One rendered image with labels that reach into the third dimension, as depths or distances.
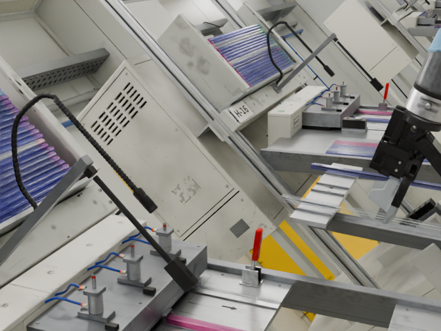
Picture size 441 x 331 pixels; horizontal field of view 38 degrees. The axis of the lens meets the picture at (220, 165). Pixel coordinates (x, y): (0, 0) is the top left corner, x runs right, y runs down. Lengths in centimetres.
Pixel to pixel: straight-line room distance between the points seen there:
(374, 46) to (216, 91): 346
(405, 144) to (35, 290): 66
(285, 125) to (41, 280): 123
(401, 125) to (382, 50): 427
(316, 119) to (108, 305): 136
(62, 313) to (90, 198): 35
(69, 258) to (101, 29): 335
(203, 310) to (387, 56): 448
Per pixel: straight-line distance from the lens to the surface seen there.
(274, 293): 114
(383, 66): 543
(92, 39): 442
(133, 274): 104
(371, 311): 115
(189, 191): 208
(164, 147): 208
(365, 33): 543
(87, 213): 125
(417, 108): 113
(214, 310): 109
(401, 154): 115
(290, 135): 210
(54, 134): 133
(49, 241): 116
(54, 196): 93
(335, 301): 116
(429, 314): 112
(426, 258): 134
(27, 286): 104
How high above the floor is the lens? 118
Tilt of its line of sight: 3 degrees up
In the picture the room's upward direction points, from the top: 42 degrees counter-clockwise
